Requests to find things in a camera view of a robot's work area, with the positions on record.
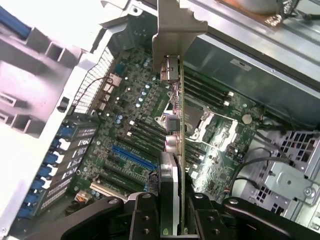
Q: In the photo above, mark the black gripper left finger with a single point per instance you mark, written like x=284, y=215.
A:
x=145, y=220

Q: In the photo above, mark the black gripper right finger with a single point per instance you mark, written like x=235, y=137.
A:
x=207, y=222

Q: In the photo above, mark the silver chipset heat sink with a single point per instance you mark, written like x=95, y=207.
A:
x=153, y=181

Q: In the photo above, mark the white expansion slot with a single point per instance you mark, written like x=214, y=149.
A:
x=103, y=189

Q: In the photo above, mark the blue expansion slot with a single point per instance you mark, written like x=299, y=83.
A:
x=132, y=158

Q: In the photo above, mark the metal disk bay cage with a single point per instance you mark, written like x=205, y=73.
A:
x=287, y=180

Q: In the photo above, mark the metal socket cover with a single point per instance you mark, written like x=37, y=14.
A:
x=220, y=130

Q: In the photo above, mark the CPU socket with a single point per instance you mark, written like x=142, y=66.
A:
x=193, y=117

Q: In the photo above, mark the silver coin battery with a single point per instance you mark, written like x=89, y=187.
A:
x=247, y=118

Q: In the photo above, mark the green motherboard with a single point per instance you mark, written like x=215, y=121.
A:
x=140, y=105

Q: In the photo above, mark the open black PC case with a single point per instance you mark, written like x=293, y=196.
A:
x=225, y=57

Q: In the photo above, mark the grey plastic parts rack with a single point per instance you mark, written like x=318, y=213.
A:
x=30, y=82

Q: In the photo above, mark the hard disk in blue carrier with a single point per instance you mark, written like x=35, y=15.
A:
x=12, y=22

